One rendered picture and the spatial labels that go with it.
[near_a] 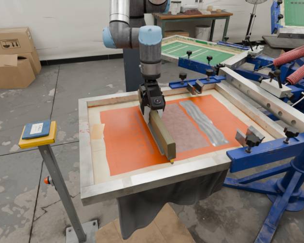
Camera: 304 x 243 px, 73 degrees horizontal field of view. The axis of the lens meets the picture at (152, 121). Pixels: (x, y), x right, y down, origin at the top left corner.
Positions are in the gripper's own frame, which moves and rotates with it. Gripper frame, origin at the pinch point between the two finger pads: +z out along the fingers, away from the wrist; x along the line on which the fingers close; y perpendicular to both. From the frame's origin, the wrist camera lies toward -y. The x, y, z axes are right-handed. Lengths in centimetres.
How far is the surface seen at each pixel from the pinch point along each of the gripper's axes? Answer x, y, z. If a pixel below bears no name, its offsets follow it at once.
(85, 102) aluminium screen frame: 26.2, 25.8, 0.1
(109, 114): 16.0, 17.7, 4.1
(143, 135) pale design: 4.8, -1.5, 4.9
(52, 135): 40.5, 9.6, 4.4
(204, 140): -17.9, -11.8, 5.4
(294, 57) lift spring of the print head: -93, 22, -11
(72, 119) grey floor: 54, 171, 93
